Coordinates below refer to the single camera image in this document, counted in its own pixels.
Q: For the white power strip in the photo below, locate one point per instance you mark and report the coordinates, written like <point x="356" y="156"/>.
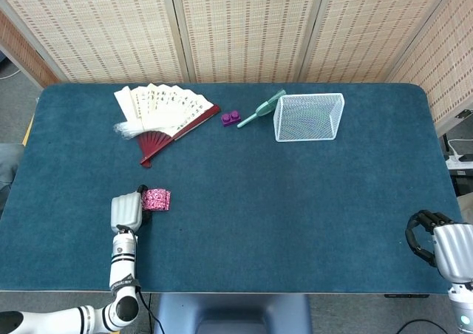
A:
<point x="460" y="161"/>

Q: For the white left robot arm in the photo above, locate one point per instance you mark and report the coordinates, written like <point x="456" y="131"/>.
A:
<point x="122" y="264"/>

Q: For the black table control panel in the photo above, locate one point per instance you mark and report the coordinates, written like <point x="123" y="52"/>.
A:
<point x="406" y="296"/>

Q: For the brown woven screen panel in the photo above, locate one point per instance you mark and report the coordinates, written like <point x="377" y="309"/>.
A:
<point x="22" y="49"/>

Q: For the teal felt table mat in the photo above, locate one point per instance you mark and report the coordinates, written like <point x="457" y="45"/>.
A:
<point x="258" y="208"/>

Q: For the white fringe tassel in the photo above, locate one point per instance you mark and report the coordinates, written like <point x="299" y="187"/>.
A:
<point x="127" y="129"/>

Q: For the woven bamboo screen panel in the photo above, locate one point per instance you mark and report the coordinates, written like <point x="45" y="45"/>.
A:
<point x="369" y="27"/>
<point x="247" y="27"/>
<point x="99" y="27"/>
<point x="443" y="64"/>

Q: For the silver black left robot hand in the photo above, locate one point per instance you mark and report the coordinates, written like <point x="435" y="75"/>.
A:
<point x="126" y="212"/>

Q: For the red ribbed paper folding fan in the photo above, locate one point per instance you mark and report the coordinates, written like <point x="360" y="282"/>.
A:
<point x="166" y="106"/>

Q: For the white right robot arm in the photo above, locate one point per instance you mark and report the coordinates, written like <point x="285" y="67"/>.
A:
<point x="460" y="308"/>

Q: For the grey trouser leg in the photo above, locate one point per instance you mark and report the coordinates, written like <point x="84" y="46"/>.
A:
<point x="8" y="164"/>

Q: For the black box on floor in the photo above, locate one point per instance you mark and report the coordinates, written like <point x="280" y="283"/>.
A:
<point x="463" y="180"/>

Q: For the green plastic scoop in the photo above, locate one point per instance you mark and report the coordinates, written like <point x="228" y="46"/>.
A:
<point x="264" y="108"/>

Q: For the purple toy brick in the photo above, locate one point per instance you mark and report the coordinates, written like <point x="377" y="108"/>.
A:
<point x="230" y="119"/>

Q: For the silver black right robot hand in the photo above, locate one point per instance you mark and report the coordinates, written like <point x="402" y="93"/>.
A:
<point x="456" y="249"/>

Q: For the pink-patterned card stack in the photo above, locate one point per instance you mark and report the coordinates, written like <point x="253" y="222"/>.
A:
<point x="157" y="199"/>

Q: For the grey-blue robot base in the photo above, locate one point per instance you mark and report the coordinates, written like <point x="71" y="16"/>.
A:
<point x="233" y="312"/>

